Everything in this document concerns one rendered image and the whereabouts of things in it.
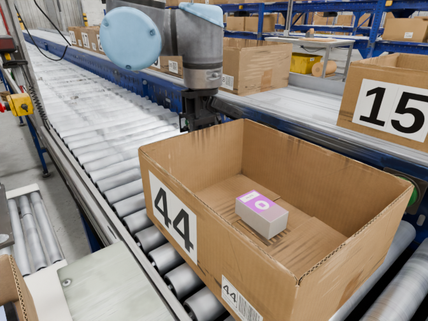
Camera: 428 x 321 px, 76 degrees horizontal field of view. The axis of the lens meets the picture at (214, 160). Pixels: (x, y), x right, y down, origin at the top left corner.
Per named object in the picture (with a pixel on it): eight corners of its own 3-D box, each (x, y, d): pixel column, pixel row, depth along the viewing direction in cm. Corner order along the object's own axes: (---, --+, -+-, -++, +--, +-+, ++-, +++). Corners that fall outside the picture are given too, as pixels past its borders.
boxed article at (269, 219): (267, 240, 54) (270, 222, 52) (234, 214, 61) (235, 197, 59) (286, 228, 57) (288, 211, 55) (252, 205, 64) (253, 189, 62)
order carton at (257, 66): (181, 79, 128) (178, 40, 120) (228, 72, 144) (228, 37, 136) (237, 97, 101) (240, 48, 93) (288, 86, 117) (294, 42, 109)
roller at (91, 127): (55, 142, 109) (52, 131, 106) (169, 116, 137) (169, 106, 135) (58, 147, 105) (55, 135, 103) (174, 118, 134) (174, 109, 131)
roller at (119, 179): (87, 184, 76) (90, 182, 72) (228, 138, 105) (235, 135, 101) (93, 200, 77) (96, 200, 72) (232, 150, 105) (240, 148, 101)
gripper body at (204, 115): (179, 134, 70) (176, 86, 64) (206, 127, 74) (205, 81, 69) (196, 144, 64) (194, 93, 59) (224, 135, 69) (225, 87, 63)
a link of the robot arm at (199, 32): (176, 2, 60) (221, 3, 60) (179, 63, 65) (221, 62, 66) (174, 1, 51) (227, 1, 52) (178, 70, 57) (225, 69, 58)
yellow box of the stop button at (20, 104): (7, 113, 109) (0, 95, 105) (32, 109, 113) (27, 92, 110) (11, 123, 98) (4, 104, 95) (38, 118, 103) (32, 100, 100)
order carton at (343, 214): (144, 214, 62) (135, 146, 54) (241, 174, 78) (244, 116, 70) (279, 374, 35) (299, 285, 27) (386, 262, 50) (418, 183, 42)
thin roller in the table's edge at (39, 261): (16, 197, 68) (34, 270, 49) (25, 193, 69) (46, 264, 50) (19, 203, 69) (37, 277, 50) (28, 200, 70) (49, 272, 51)
